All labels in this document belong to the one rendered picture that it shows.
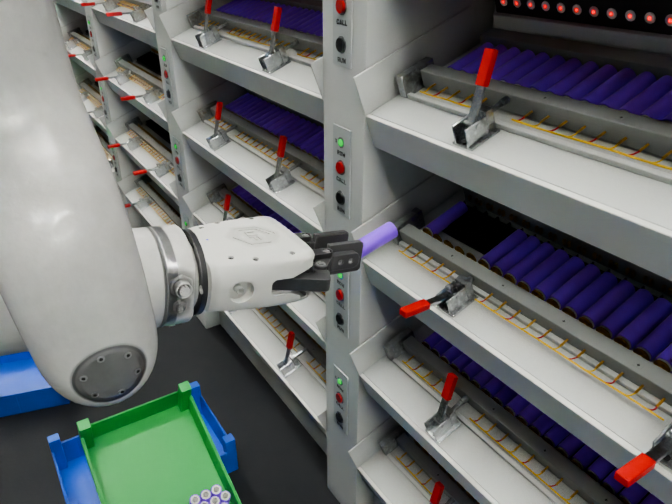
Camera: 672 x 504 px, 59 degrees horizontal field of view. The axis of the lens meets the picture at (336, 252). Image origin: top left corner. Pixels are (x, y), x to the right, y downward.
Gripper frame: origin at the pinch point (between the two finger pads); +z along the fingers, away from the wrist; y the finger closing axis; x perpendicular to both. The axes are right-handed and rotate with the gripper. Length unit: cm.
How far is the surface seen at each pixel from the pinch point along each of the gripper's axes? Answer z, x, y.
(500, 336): 16.1, 7.7, -9.8
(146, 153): 20, 27, 129
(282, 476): 16, 63, 29
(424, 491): 25, 45, 2
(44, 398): -19, 65, 74
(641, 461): 10.7, 6.5, -29.1
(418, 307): 10.0, 6.6, -3.0
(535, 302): 18.8, 3.4, -10.9
